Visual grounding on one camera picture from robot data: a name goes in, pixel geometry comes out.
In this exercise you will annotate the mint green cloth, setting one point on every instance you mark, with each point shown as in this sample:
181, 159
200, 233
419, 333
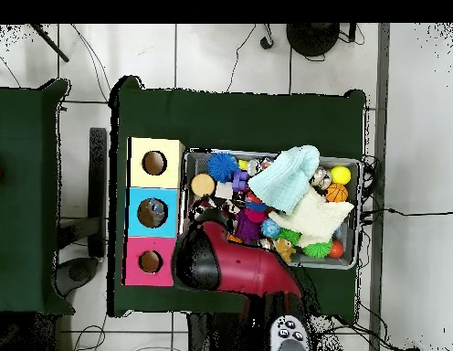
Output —
285, 179

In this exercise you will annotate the clear plastic packet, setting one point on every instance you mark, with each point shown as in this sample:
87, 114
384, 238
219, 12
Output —
158, 207

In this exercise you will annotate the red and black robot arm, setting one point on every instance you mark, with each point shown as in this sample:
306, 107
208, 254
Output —
248, 267

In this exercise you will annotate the clear mesh bin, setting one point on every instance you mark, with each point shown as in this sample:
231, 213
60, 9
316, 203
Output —
195, 161

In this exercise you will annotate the wooden box with three holes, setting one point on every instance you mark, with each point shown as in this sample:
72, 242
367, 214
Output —
139, 179

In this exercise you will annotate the toy hamburger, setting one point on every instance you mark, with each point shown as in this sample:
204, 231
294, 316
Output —
202, 184

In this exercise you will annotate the blue spiky ball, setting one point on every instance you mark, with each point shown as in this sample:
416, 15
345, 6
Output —
222, 166

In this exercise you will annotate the dark green table cloth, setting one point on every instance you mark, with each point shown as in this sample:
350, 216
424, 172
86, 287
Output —
248, 120
22, 201

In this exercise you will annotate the brown teddy bear toy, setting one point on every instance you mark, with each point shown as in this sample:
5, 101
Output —
285, 250

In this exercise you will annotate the cream knitted cloth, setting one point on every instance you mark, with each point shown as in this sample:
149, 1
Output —
318, 219

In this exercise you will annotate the orange toy basketball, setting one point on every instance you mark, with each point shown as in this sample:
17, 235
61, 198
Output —
337, 192

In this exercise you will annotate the yellow ball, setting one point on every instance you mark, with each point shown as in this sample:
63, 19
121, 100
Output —
340, 175

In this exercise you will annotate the black upright panel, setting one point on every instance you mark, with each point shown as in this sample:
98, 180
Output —
97, 190

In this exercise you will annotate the small black plug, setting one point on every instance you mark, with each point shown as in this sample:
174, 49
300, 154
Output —
266, 43

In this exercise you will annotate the grey rounded floor base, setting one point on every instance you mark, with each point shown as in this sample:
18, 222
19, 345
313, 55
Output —
76, 272

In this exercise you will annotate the black round stand base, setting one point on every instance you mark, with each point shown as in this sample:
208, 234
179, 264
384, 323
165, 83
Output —
312, 38

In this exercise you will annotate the thin black rod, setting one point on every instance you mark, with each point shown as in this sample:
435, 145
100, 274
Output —
49, 42

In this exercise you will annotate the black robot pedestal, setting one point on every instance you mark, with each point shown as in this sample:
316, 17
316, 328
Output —
212, 336

